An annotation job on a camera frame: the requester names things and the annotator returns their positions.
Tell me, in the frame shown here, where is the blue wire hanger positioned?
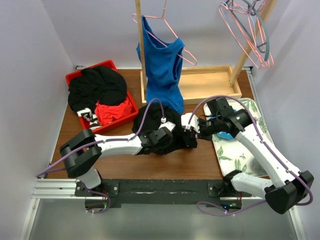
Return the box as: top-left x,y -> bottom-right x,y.
222,0 -> 269,53

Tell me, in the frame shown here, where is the purple cable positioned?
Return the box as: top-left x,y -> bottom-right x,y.
196,198 -> 268,217
186,95 -> 315,206
36,97 -> 167,179
79,181 -> 112,215

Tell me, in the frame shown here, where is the grey plastic hanger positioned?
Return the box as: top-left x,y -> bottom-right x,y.
219,0 -> 272,68

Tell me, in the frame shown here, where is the blue dotted plate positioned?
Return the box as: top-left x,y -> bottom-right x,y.
209,112 -> 234,141

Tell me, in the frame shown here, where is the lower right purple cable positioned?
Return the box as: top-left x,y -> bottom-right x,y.
196,198 -> 268,217

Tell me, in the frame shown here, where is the floral serving tray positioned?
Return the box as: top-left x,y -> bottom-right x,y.
212,98 -> 272,177

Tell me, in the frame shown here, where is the black clothes pile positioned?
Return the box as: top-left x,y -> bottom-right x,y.
68,66 -> 127,112

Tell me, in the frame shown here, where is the red garment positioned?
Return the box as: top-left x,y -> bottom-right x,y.
94,97 -> 133,125

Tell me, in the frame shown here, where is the black white striped garment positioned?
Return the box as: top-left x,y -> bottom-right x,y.
76,107 -> 101,131

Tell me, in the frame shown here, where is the black tank top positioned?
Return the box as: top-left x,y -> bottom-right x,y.
132,101 -> 211,156

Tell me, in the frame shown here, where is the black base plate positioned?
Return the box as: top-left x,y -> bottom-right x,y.
74,178 -> 243,210

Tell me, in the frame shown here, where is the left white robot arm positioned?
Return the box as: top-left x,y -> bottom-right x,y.
59,122 -> 175,196

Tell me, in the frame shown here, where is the wooden clothes rack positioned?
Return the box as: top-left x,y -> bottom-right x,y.
134,0 -> 279,105

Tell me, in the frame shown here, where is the pink wire hanger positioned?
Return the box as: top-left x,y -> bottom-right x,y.
132,0 -> 198,67
218,0 -> 274,69

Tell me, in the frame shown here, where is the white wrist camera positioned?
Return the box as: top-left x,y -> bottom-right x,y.
159,117 -> 176,132
181,112 -> 200,134

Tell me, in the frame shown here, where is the grey cup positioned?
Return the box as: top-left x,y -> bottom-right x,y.
250,159 -> 267,176

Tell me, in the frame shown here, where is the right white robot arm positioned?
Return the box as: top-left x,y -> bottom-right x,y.
198,95 -> 314,214

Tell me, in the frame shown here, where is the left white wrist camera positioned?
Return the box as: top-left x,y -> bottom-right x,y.
159,117 -> 176,132

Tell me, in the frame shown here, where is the red plastic bin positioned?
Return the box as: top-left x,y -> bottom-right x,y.
65,60 -> 139,134

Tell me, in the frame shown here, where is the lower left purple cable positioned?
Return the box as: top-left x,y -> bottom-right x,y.
79,181 -> 112,215

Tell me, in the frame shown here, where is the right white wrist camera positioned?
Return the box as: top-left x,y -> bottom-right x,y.
181,112 -> 200,134

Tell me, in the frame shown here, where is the blue tank top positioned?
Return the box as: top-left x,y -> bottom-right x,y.
141,16 -> 185,115

